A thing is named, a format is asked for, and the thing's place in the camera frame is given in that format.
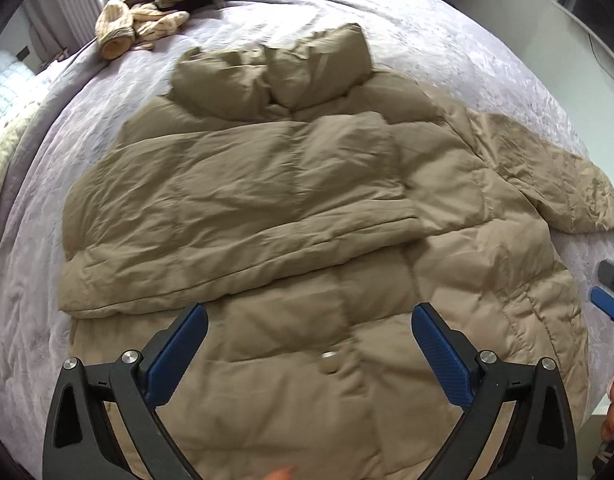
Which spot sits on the tan puffer jacket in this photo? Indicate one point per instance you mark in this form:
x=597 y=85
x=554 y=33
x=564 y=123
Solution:
x=287 y=185

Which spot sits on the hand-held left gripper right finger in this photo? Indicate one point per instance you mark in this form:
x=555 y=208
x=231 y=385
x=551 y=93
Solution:
x=439 y=355

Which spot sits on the beige striped knit garment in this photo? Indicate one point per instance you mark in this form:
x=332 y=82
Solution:
x=118 y=21

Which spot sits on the purple embossed bed blanket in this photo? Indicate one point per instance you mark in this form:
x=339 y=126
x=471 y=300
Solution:
x=437 y=35

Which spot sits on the grey curtain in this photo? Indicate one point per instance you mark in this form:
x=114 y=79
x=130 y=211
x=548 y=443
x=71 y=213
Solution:
x=62 y=5

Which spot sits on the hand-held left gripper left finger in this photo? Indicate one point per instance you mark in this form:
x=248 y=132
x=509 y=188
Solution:
x=179 y=355

